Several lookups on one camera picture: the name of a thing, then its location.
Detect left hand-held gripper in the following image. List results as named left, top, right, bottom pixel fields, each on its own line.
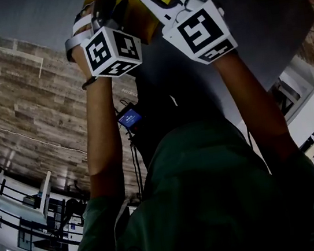
left=58, top=0, right=147, bottom=85

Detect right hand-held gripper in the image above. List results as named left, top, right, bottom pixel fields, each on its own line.
left=135, top=0, right=241, bottom=75

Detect yellow object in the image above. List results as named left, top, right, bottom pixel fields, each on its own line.
left=82, top=0, right=189, bottom=53

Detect person's left forearm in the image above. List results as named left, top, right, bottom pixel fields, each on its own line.
left=73, top=77, right=131, bottom=202

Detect person's right forearm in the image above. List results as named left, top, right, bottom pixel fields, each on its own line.
left=211, top=43, right=302, bottom=172

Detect person's left hand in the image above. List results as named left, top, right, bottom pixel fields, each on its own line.
left=70, top=42, right=98, bottom=87

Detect person's black trousers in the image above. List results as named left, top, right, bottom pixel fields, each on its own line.
left=124, top=53, right=238, bottom=169

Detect black device with screen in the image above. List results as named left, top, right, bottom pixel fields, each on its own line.
left=114, top=100, right=146, bottom=135

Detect person's green shirt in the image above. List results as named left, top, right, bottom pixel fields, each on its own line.
left=55, top=104, right=314, bottom=251

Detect white desk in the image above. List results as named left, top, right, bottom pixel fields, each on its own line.
left=0, top=140, right=60, bottom=231

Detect black bracelet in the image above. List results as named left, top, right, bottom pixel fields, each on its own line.
left=80, top=75, right=100, bottom=91

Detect white floor cable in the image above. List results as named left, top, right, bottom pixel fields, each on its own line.
left=0, top=100, right=88, bottom=168

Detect black cable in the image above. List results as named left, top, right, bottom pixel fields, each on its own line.
left=125, top=130, right=146, bottom=204

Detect black shelf frame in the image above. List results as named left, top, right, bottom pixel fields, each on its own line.
left=0, top=159, right=88, bottom=251

